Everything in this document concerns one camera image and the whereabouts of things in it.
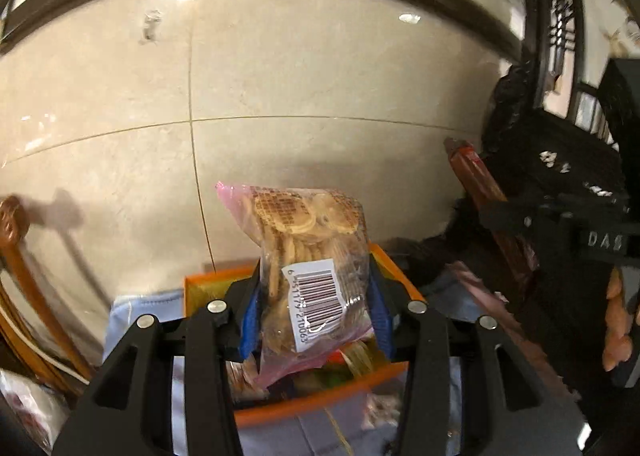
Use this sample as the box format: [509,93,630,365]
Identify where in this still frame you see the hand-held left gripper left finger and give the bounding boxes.
[52,261,264,456]

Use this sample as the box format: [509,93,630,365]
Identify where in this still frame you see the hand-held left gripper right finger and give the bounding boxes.
[367,255,587,456]

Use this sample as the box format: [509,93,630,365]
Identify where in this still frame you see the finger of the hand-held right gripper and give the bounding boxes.
[477,193,627,238]

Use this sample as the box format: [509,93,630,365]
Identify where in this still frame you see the orange cardboard box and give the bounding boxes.
[182,243,427,430]

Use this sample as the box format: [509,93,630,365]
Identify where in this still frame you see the pink clear cookie bag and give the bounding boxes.
[215,180,374,390]

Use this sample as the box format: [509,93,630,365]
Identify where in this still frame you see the person's right hand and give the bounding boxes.
[602,266,640,372]

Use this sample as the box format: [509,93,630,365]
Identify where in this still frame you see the pink table cover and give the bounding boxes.
[447,260,569,395]

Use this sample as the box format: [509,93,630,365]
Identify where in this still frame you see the blue striped tablecloth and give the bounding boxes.
[104,293,501,456]

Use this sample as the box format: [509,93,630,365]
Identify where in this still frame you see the dark carved wooden screen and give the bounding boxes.
[480,0,640,247]

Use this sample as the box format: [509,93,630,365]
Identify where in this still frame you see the floral painted panel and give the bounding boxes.
[575,0,640,60]

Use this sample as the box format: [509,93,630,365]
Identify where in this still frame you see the carved wooden chair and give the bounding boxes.
[0,193,97,398]

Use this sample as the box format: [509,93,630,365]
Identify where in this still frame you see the white plastic bag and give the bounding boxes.
[0,368,67,456]

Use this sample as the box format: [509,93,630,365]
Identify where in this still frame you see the white power cable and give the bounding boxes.
[0,296,92,383]

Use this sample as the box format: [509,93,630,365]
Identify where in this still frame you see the small wall hook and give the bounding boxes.
[141,10,164,46]

